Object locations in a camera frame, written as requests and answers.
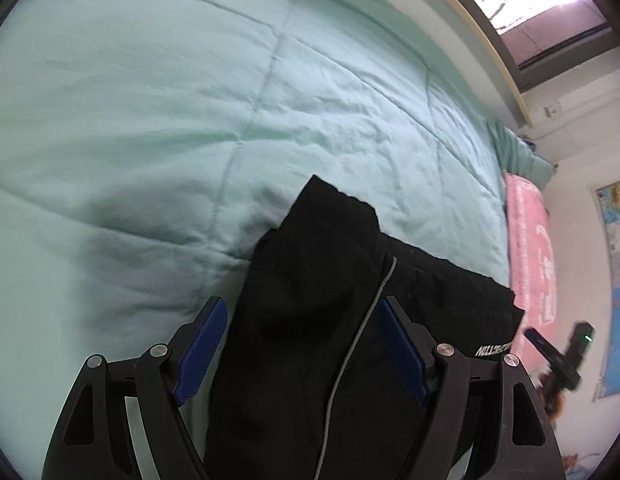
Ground white wall socket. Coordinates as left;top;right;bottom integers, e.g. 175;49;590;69
543;101;562;119

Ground dark framed window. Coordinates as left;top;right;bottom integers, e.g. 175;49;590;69
474;0;620;92

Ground mint green quilt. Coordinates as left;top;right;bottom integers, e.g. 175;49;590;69
0;0;512;479

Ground green pillow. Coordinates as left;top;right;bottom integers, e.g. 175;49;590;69
486;119;556;191

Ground wooden window sill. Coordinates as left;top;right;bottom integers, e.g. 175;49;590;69
402;0;536;129

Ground world map poster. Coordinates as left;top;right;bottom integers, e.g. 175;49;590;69
596;181;620;398

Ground pink folded blanket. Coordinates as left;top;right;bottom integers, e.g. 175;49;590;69
505;174;557;377

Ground right hand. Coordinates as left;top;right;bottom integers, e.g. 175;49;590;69
536;370;566;422

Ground black hooded jacket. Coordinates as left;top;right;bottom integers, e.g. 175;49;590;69
203;178;523;479

